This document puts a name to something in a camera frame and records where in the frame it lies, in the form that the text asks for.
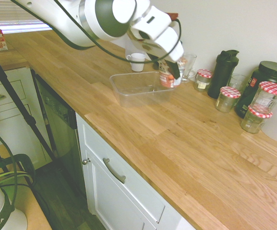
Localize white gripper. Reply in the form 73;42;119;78
130;5;185;80

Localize clear plastic rectangular container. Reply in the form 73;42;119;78
109;70;177;109

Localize white ceramic cup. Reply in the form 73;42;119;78
126;53;147;72

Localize labelled jar red checkered lid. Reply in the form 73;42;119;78
194;69;213;92

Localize black shaker bottle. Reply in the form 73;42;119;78
207;49;240;100

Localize glass jar red checkered lid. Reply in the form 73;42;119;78
250;81;277;115
240;106;273;134
215;86;242;114

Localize clear glass tumbler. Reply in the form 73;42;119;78
227;73;249;97

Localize black protein powder tub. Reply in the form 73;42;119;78
234;60;277;119

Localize stainless steel dishwasher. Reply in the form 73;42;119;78
31;69;88;199

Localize white kitchen cabinet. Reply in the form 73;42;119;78
75;112;199;230

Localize white drawer cabinet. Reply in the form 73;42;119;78
0;66;54;171

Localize white window blinds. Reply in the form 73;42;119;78
0;0;53;27

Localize dark green clamp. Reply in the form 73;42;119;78
8;153;36;186

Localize clear glass handled mug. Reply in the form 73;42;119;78
180;53;198;84

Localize curved metal drawer handle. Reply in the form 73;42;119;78
102;158;127;184

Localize black camera tripod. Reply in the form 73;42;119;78
0;40;59;173

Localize green cable bundle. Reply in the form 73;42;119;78
0;123;37;209

